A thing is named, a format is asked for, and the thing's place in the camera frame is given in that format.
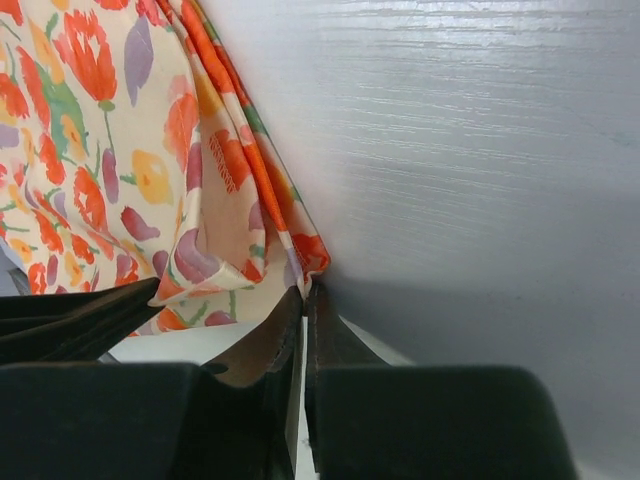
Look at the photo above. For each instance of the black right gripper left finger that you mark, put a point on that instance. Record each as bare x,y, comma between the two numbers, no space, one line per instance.
233,417

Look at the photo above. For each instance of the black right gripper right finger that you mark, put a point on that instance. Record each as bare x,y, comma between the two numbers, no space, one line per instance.
369,419

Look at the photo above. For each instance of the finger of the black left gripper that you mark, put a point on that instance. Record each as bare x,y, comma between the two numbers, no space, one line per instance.
73,327

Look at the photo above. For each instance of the orange tulip print skirt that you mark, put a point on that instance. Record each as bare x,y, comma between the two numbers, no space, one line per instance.
130,150

